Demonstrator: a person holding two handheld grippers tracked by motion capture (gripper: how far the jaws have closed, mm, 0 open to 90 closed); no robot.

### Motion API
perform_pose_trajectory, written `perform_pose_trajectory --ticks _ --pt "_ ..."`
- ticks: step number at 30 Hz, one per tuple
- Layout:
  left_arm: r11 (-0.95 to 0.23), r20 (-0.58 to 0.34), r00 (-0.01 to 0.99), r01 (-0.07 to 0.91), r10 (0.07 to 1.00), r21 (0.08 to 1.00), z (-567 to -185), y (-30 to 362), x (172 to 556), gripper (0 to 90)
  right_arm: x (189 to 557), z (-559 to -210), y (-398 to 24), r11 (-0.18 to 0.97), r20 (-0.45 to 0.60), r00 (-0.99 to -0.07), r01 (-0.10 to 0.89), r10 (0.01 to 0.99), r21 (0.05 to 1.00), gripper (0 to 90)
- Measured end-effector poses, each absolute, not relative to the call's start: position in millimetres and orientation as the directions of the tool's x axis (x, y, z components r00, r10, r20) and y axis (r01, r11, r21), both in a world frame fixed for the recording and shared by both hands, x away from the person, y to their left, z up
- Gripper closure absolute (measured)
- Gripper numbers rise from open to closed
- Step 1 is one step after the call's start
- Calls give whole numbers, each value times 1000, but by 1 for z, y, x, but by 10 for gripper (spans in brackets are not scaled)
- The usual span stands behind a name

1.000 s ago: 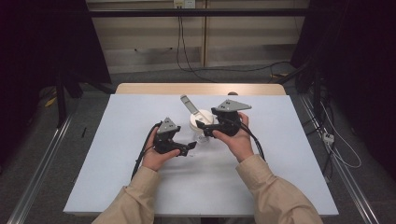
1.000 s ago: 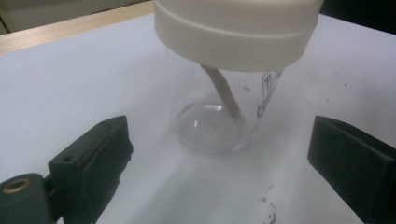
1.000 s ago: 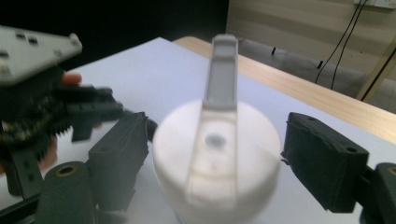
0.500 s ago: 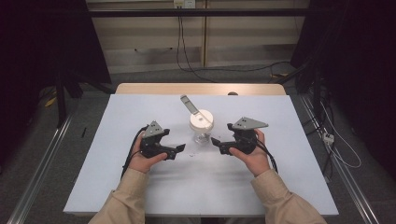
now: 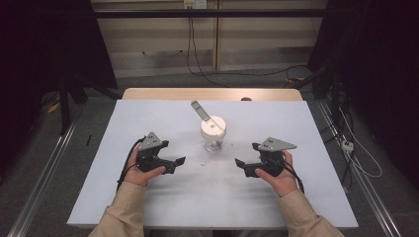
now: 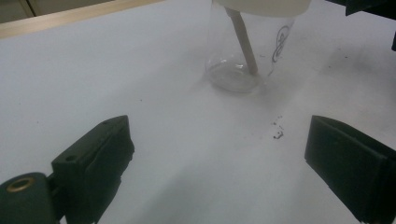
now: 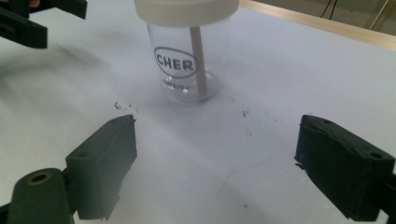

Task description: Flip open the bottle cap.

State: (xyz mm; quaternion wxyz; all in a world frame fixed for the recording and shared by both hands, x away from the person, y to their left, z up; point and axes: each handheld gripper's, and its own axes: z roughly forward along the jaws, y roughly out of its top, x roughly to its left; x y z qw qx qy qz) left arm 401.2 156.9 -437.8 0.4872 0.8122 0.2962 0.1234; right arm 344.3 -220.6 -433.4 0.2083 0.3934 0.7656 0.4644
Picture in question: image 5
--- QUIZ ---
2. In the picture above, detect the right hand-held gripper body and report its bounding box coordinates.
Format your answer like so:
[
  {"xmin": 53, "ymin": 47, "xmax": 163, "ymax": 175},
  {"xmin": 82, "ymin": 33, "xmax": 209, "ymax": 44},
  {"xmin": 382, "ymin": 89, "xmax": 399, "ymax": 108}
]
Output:
[{"xmin": 244, "ymin": 136, "xmax": 297, "ymax": 179}]

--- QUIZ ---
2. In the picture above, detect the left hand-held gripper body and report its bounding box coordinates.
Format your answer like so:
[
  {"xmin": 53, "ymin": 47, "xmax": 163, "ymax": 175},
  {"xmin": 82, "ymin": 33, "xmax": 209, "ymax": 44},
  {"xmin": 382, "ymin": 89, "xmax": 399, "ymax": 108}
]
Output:
[{"xmin": 135, "ymin": 131, "xmax": 178, "ymax": 175}]

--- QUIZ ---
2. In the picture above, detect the glass jar with white lid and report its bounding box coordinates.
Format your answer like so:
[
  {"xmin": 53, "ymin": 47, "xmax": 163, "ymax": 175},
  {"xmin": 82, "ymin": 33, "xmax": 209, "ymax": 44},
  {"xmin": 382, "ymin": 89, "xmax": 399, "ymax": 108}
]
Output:
[{"xmin": 190, "ymin": 100, "xmax": 228, "ymax": 153}]

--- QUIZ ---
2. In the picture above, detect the person's left hand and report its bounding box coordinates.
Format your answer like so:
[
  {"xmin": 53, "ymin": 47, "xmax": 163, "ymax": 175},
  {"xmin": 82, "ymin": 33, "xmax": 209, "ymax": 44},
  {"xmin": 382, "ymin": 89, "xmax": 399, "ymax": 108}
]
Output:
[{"xmin": 123, "ymin": 144, "xmax": 167, "ymax": 188}]

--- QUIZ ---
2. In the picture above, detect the person's right hand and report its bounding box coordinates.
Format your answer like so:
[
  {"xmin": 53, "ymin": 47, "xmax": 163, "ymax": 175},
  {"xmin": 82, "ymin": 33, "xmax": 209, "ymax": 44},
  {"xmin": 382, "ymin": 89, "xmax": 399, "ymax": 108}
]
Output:
[{"xmin": 254, "ymin": 149, "xmax": 299, "ymax": 198}]

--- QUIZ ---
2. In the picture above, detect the white table mat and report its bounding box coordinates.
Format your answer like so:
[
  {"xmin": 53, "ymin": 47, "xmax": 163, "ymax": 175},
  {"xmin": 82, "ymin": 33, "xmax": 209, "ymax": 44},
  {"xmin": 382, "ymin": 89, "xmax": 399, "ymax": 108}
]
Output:
[{"xmin": 66, "ymin": 99, "xmax": 360, "ymax": 230}]

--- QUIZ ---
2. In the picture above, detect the wooden table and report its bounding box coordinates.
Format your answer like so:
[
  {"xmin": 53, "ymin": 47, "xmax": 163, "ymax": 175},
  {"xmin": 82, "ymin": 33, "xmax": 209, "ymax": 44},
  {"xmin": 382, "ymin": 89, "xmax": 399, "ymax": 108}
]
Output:
[{"xmin": 122, "ymin": 87, "xmax": 303, "ymax": 102}]

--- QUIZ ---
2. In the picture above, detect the white power strip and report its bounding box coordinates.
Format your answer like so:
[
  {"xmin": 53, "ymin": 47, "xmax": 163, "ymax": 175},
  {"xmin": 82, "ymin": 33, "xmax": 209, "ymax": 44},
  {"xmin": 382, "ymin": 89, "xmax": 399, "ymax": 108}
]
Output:
[{"xmin": 341, "ymin": 139, "xmax": 355, "ymax": 154}]

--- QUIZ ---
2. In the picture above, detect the black metal stand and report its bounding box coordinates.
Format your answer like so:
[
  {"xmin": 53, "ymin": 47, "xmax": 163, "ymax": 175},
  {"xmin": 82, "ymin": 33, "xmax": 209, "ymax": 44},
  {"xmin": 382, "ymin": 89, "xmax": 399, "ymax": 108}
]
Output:
[
  {"xmin": 290, "ymin": 62, "xmax": 344, "ymax": 130},
  {"xmin": 58, "ymin": 74, "xmax": 122, "ymax": 136}
]

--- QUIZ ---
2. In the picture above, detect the black horizontal metal bar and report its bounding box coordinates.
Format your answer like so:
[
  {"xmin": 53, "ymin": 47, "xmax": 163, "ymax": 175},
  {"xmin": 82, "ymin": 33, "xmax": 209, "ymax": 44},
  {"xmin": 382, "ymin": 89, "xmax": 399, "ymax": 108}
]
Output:
[{"xmin": 93, "ymin": 8, "xmax": 330, "ymax": 19}]

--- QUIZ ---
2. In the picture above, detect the black curtain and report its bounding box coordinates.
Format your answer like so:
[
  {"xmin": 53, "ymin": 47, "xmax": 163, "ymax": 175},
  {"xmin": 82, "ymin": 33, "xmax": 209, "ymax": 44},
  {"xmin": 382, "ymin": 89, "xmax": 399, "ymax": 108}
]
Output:
[
  {"xmin": 0, "ymin": 0, "xmax": 119, "ymax": 179},
  {"xmin": 306, "ymin": 0, "xmax": 419, "ymax": 181}
]

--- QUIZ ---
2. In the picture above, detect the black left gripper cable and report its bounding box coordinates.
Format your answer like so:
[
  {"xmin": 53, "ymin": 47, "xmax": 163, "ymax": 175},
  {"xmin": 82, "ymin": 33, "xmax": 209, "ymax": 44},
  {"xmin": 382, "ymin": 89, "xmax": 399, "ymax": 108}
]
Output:
[{"xmin": 116, "ymin": 136, "xmax": 146, "ymax": 193}]

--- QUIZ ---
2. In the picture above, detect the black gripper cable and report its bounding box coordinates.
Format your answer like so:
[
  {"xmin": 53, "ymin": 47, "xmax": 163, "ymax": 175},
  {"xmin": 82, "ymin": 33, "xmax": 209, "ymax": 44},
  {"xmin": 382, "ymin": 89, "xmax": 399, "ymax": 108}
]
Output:
[
  {"xmin": 116, "ymin": 136, "xmax": 146, "ymax": 193},
  {"xmin": 282, "ymin": 160, "xmax": 306, "ymax": 196}
]

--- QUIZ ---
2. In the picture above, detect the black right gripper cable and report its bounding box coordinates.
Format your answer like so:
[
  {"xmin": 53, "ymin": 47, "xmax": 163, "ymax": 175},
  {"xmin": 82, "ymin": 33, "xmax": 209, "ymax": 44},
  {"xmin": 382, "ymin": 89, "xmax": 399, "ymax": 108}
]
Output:
[{"xmin": 282, "ymin": 160, "xmax": 306, "ymax": 196}]

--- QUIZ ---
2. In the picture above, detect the black wall socket cable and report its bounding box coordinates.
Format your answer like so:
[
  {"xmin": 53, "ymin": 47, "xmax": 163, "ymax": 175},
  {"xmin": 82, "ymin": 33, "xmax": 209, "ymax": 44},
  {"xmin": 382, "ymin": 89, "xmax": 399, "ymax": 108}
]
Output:
[{"xmin": 186, "ymin": 16, "xmax": 310, "ymax": 89}]

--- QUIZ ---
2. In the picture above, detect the white floor cable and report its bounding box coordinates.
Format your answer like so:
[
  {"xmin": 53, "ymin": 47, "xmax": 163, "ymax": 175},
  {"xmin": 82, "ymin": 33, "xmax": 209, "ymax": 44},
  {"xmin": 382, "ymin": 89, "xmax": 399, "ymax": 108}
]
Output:
[{"xmin": 338, "ymin": 108, "xmax": 383, "ymax": 180}]

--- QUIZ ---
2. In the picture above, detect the metal floor rail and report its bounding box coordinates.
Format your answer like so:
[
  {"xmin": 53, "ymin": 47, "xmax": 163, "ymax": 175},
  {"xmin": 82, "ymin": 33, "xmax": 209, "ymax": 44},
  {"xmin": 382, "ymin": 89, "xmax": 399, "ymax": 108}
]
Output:
[
  {"xmin": 316, "ymin": 99, "xmax": 402, "ymax": 237},
  {"xmin": 7, "ymin": 120, "xmax": 79, "ymax": 237}
]

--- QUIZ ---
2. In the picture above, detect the white wall socket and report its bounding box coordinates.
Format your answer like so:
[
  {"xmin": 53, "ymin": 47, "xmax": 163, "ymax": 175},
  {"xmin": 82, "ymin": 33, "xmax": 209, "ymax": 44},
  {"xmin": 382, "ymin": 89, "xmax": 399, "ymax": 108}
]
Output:
[{"xmin": 183, "ymin": 0, "xmax": 209, "ymax": 10}]

